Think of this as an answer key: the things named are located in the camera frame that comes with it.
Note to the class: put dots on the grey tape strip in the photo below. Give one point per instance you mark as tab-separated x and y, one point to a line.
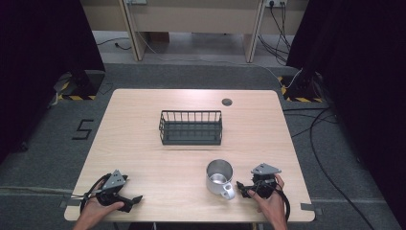
311	207
68	202

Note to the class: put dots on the white wall socket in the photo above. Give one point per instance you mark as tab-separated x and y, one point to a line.
276	2

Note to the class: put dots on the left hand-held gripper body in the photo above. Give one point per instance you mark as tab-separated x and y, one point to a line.
111	188

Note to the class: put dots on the black stand base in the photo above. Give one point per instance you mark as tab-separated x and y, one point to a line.
301	89
81	86

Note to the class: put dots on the person's left hand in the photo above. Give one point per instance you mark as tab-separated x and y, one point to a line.
98	209

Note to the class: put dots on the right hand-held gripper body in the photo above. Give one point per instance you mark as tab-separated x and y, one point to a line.
265	182

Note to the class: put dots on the person's right hand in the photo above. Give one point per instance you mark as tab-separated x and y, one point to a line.
271	201

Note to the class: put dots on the silver metal mug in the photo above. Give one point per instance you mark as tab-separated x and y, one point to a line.
219	179

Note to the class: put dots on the black curtain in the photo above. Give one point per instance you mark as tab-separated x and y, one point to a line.
360	80
38	64

